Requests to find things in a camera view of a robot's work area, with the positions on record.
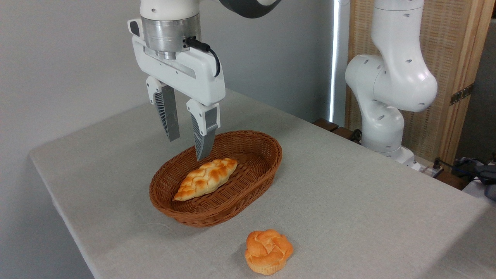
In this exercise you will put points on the brown oval wicker basket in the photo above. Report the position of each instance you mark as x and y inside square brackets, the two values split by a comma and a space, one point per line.
[217, 217]

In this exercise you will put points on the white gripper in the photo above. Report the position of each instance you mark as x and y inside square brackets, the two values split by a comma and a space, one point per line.
[190, 79]

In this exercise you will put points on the silver metal wrist flange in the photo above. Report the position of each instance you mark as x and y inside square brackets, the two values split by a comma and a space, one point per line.
[166, 35]

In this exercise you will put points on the long braided bread loaf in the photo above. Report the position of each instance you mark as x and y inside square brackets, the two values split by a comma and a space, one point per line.
[205, 179]

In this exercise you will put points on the blue grey bundled object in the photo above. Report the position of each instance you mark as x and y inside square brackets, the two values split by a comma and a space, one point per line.
[484, 174]

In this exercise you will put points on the metal screen hinge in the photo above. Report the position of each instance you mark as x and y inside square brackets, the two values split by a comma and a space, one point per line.
[461, 94]

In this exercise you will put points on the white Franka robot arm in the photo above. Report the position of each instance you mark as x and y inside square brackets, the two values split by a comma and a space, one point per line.
[403, 77]

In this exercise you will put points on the grey tablecloth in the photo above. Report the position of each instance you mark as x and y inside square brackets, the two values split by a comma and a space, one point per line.
[368, 213]

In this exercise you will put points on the round knotted orange bread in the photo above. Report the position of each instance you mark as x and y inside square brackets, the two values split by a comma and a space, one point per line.
[267, 252]

